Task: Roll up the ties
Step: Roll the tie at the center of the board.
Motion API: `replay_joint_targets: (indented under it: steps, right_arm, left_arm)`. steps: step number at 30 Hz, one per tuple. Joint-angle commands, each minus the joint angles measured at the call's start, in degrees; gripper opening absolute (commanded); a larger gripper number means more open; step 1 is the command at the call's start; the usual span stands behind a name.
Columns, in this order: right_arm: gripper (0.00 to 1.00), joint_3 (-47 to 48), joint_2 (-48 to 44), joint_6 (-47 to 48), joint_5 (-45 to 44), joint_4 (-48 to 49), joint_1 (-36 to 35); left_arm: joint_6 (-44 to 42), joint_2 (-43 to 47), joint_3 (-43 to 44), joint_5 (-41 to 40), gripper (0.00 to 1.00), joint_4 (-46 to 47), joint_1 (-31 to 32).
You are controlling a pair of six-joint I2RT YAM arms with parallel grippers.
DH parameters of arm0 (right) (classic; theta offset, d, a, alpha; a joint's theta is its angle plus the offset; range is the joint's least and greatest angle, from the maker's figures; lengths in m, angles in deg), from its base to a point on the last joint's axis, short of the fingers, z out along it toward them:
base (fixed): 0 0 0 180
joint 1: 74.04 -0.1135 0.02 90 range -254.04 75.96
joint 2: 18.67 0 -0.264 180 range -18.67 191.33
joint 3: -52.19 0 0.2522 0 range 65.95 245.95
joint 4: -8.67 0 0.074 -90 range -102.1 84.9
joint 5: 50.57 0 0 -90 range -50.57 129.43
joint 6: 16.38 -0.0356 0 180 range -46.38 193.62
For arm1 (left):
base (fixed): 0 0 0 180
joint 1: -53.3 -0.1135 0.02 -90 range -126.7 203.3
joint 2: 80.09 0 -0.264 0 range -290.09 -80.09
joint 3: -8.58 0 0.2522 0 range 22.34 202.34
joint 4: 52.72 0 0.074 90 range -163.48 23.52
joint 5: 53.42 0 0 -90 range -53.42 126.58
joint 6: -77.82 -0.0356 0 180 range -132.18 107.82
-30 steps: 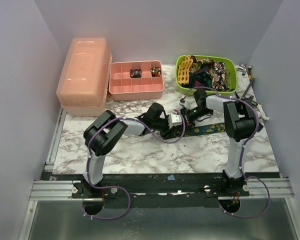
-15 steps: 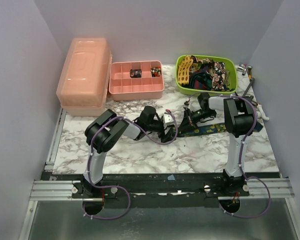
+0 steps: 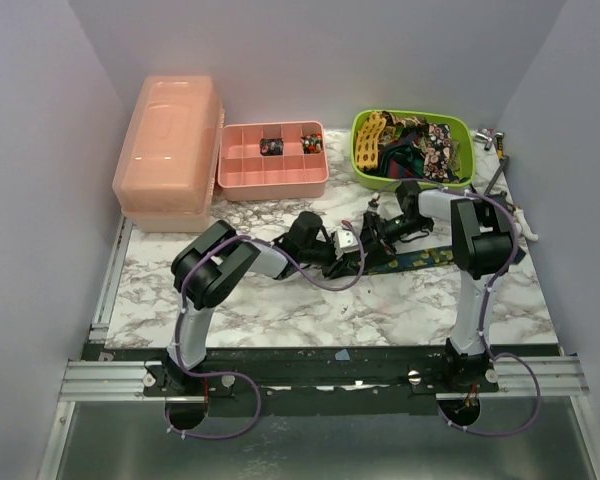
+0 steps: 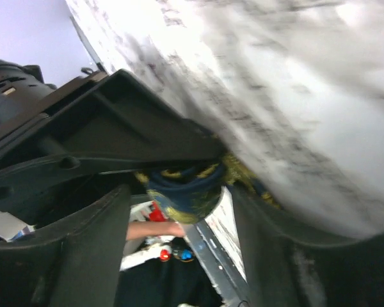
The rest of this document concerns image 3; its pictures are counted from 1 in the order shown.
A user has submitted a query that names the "grey metal clamp tool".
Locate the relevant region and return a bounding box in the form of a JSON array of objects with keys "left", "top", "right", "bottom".
[{"left": 483, "top": 156, "right": 509, "bottom": 196}]

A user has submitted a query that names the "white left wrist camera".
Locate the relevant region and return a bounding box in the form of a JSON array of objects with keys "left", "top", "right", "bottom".
[{"left": 333, "top": 228, "right": 359, "bottom": 259}]

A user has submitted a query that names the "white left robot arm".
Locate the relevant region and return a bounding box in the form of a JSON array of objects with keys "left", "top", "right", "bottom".
[{"left": 167, "top": 211, "right": 367, "bottom": 395}]

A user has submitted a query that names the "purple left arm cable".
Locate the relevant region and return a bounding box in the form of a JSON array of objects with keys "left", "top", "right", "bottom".
[{"left": 172, "top": 222, "right": 369, "bottom": 441}]

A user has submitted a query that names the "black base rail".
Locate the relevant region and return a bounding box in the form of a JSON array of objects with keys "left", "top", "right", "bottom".
[{"left": 79, "top": 343, "right": 561, "bottom": 417}]

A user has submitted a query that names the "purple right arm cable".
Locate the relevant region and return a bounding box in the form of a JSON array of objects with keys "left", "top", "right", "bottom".
[{"left": 369, "top": 177, "right": 544, "bottom": 437}]

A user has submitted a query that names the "rolled colourful tie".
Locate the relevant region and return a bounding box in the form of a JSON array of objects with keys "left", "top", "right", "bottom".
[{"left": 301, "top": 133, "right": 323, "bottom": 155}]

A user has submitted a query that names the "navy tie with yellow flowers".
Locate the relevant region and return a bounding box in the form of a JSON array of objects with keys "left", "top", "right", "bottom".
[{"left": 356, "top": 245, "right": 526, "bottom": 279}]

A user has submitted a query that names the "green navy red striped tie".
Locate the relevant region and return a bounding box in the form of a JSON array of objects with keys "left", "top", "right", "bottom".
[{"left": 379, "top": 144, "right": 424, "bottom": 179}]

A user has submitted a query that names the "aluminium extrusion rail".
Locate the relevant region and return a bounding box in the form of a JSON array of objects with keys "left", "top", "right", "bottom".
[{"left": 59, "top": 356, "right": 589, "bottom": 403}]

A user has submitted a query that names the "pink compartment tray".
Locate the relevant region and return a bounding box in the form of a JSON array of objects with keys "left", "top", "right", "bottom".
[{"left": 217, "top": 121, "right": 329, "bottom": 202}]

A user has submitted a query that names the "white plastic fitting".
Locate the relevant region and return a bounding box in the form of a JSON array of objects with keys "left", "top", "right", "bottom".
[{"left": 513, "top": 206, "right": 539, "bottom": 242}]

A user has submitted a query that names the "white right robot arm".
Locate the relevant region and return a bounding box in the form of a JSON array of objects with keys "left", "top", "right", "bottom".
[{"left": 360, "top": 181, "right": 518, "bottom": 392}]

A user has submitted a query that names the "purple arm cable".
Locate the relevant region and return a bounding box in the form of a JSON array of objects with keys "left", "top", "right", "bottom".
[
  {"left": 172, "top": 222, "right": 369, "bottom": 441},
  {"left": 369, "top": 177, "right": 544, "bottom": 437}
]

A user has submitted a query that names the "green plastic bin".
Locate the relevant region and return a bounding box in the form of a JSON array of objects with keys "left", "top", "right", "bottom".
[{"left": 350, "top": 109, "right": 476, "bottom": 190}]

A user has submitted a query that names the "pink translucent storage box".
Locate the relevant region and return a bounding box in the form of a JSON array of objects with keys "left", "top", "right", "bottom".
[{"left": 113, "top": 76, "right": 224, "bottom": 233}]

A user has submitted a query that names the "rolled dark floral tie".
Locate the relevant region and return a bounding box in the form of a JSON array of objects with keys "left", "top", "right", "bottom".
[{"left": 259, "top": 138, "right": 284, "bottom": 156}]

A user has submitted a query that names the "yellow tie with beetles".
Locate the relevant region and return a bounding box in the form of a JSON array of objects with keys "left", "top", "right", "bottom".
[{"left": 354, "top": 111, "right": 386, "bottom": 171}]

